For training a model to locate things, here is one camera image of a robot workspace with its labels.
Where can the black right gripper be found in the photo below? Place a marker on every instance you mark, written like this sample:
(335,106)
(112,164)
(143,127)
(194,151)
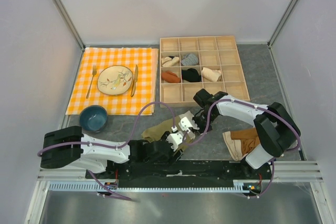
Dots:
(201,129)

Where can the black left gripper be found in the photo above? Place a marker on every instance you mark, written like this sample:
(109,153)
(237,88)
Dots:
(170,160)

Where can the olive green white-band underwear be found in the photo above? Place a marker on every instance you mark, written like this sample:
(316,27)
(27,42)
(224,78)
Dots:
(155,133)

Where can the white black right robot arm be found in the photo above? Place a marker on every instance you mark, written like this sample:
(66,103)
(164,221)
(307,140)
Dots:
(275,128)

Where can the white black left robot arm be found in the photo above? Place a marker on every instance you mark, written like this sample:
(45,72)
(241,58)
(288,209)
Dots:
(70,147)

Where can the beige cream underwear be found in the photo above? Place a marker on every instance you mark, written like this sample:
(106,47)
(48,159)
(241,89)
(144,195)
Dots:
(232,146)

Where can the rolled cream underwear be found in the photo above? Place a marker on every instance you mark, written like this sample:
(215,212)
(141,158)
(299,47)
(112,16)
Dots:
(211,75)

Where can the brown orange underwear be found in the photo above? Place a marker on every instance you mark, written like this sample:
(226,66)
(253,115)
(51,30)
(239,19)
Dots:
(244,142)

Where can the rolled rust orange underwear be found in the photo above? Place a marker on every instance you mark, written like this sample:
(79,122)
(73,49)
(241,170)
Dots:
(170,77)

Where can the rolled grey striped underwear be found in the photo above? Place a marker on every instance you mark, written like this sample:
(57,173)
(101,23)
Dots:
(189,59)

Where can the rolled beige black underwear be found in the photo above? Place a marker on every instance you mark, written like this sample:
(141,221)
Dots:
(169,61)

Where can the wooden compartment organizer box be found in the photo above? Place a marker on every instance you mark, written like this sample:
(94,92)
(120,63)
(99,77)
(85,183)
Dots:
(214,52)

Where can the blue ceramic bowl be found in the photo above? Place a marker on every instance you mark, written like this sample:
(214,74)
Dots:
(93,118)

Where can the gold knife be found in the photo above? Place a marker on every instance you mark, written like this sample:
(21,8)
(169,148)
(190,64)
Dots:
(135,78)

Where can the orange white checkered tablecloth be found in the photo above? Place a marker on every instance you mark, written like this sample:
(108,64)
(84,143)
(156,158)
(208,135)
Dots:
(124,104)

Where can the floral ceramic plate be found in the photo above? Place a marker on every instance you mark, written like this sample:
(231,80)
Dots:
(115,80)

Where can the gold fork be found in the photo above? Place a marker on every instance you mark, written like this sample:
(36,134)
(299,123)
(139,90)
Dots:
(94,72)

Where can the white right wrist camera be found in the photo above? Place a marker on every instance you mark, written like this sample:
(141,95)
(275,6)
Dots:
(187,124)

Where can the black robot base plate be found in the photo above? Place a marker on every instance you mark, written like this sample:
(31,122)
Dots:
(182,174)

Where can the grey slotted cable duct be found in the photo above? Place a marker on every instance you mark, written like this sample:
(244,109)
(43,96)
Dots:
(94,186)

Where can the right aluminium frame post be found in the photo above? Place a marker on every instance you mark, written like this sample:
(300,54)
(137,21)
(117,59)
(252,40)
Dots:
(286,15)

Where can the aluminium frame post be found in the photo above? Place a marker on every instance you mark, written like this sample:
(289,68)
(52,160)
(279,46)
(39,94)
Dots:
(69,23)
(286,15)

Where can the left aluminium frame post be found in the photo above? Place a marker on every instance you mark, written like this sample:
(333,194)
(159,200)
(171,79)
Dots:
(69,23)

